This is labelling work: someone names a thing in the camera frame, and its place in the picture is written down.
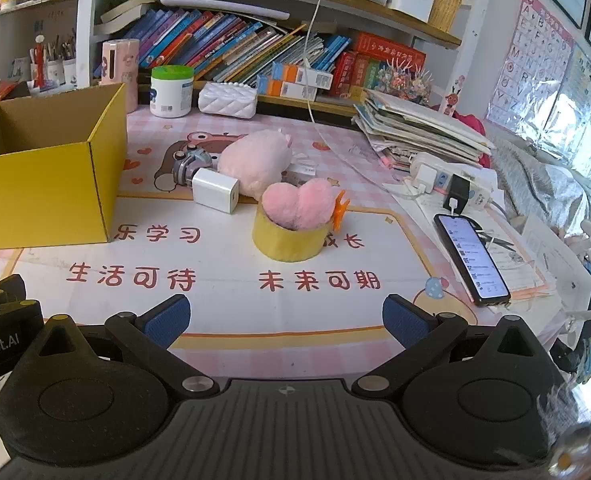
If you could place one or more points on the alphabet wall poster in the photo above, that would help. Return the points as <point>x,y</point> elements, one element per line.
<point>530,60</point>

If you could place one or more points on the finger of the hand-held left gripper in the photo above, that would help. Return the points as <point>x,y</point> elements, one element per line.
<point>0,287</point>

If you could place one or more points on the yellow cardboard box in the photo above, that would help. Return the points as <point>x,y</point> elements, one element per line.
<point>45,190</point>

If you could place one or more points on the grey toy camera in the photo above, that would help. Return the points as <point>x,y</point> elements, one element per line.
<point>188,167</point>

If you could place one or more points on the pink heart plush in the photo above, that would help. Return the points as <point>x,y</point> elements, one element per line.
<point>295,205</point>

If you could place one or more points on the white charger block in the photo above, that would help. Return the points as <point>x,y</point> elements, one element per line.
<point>214,190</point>

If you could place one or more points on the yellow tape roll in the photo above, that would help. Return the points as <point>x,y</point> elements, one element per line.
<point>285,245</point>

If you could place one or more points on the pink checked desk mat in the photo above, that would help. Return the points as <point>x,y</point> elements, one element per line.
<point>225,305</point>

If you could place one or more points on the group of white pen cups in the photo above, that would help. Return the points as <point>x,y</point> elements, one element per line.
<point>55,67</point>

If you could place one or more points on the black smartphone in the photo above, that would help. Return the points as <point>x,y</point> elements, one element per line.
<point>473,260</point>

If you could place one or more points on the white bookshelf unit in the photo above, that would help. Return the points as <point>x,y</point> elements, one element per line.
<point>88,20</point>

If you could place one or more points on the white canister with green lid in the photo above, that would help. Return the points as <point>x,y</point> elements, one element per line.
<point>171,92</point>

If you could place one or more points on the black plug adapter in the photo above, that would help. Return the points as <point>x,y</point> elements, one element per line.
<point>458,192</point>

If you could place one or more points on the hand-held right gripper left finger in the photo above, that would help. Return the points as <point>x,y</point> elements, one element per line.
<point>168,319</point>

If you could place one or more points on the black scissors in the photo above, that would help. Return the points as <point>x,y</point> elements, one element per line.
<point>495,241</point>

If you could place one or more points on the white power strip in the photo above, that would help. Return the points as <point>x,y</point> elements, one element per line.
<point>478,195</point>

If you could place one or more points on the white plug adapter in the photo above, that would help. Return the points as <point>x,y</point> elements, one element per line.
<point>425,172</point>

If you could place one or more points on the silver foil cover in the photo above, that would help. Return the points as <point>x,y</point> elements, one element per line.
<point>550,180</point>

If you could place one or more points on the deer paper figure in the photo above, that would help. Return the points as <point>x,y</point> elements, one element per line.
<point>453,97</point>

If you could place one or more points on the stack of papers and booklets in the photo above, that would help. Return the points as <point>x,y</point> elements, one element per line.
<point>420,130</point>

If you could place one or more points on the orange and white box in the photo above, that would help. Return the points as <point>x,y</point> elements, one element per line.
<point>285,91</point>
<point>300,75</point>

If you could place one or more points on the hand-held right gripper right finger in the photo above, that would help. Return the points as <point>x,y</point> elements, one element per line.
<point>404,322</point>

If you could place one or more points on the orange hair clip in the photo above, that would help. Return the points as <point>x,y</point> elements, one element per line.
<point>340,207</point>

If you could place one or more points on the red boxed book set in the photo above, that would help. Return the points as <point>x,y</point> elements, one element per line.
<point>383,60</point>

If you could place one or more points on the flat stacked books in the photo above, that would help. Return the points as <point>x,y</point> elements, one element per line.
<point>128,10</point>

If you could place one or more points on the row of leaning books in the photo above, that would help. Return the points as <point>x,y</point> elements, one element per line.
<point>215,45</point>

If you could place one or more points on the white quilted bag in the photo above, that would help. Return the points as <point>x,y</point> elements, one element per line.
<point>227,100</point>

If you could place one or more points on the pink printed container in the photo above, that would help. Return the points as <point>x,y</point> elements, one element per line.
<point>119,62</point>

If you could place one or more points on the colourful hair accessories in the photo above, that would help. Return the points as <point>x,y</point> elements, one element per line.
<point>403,82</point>

